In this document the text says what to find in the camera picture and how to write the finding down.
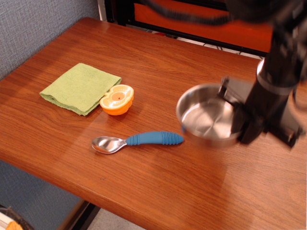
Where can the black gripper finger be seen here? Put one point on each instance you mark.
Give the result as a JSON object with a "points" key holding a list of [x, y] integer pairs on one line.
{"points": [[251, 129], [240, 120]]}

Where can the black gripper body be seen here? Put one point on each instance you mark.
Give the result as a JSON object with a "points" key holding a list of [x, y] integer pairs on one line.
{"points": [[268, 98]]}

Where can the stainless steel pot with handle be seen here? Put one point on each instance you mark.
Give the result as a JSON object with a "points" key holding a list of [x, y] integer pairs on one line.
{"points": [[206, 118]]}

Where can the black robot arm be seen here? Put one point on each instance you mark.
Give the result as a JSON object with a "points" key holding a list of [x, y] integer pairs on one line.
{"points": [[288, 19]]}

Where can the green folded towel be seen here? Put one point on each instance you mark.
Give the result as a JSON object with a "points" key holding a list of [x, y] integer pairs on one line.
{"points": [[80, 88]]}

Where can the orange toy fruit half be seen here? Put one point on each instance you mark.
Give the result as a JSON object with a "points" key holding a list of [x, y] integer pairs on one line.
{"points": [[117, 100]]}

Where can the orange object at floor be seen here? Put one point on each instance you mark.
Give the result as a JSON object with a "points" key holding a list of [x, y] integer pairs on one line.
{"points": [[13, 225]]}

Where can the spoon with blue handle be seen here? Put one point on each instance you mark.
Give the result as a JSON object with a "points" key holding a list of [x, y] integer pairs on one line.
{"points": [[110, 145]]}

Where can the black metal frame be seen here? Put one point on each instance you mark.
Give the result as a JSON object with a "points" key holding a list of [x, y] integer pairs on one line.
{"points": [[122, 13]]}

